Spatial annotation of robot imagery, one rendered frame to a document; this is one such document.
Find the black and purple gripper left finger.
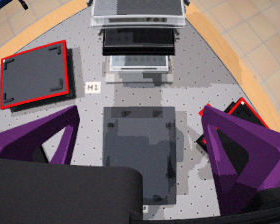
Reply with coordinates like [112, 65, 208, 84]
[0, 105, 80, 165]

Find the light grey microplate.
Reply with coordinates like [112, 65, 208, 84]
[110, 56, 168, 73]
[91, 0, 186, 30]

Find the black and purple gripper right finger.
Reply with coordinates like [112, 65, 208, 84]
[201, 105, 280, 216]

